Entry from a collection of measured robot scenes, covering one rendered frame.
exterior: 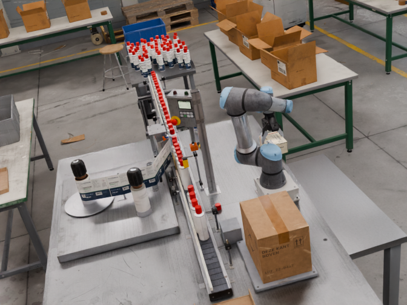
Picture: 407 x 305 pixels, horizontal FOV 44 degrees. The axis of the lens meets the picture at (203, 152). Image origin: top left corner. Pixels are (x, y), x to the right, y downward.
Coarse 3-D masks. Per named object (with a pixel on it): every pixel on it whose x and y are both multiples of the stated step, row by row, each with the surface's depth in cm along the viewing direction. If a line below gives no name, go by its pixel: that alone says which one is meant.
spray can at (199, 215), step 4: (196, 208) 254; (200, 208) 254; (196, 212) 255; (200, 212) 255; (196, 216) 256; (200, 216) 255; (204, 216) 257; (196, 220) 257; (200, 220) 256; (204, 220) 257; (196, 224) 259; (200, 224) 257; (204, 224) 258; (200, 228) 259; (204, 228) 259; (200, 232) 260; (204, 232) 260; (200, 236) 262; (204, 236) 261; (208, 236) 264; (200, 240) 264; (204, 240) 263
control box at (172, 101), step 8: (168, 96) 283; (176, 96) 281; (184, 96) 279; (200, 96) 285; (168, 104) 285; (176, 104) 283; (192, 104) 278; (176, 112) 286; (184, 120) 286; (192, 120) 284
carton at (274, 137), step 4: (272, 132) 321; (276, 132) 320; (260, 136) 319; (268, 136) 317; (272, 136) 316; (276, 136) 316; (280, 136) 315; (260, 140) 319; (268, 140) 313; (272, 140) 312; (276, 140) 311; (280, 140) 310; (284, 140) 310; (260, 144) 322; (276, 144) 307; (280, 144) 308; (284, 144) 308; (280, 148) 309; (284, 148) 310; (284, 152) 311
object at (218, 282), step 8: (192, 184) 311; (184, 192) 304; (208, 232) 268; (208, 240) 263; (208, 248) 258; (208, 256) 253; (216, 256) 252; (208, 264) 247; (216, 264) 246; (208, 272) 243; (216, 272) 242; (216, 280) 237; (224, 280) 236; (216, 288) 233; (224, 288) 232
